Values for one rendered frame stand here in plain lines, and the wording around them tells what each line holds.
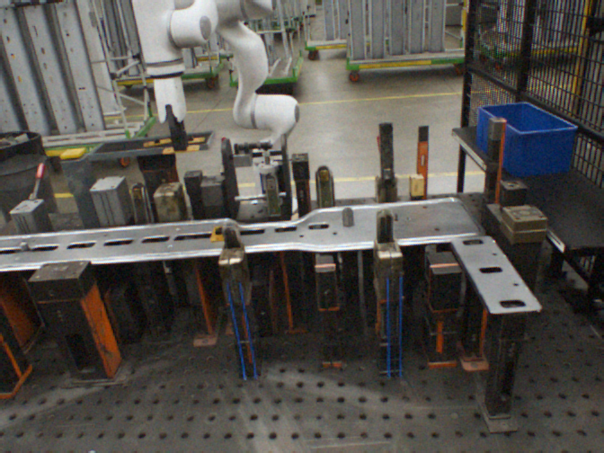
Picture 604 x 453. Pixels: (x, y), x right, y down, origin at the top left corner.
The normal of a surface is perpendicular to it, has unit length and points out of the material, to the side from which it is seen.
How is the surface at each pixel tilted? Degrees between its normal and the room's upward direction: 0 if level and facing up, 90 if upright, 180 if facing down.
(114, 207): 90
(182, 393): 0
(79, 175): 90
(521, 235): 89
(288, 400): 0
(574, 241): 0
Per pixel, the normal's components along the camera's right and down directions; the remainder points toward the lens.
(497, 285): -0.09, -0.88
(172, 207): 0.00, 0.46
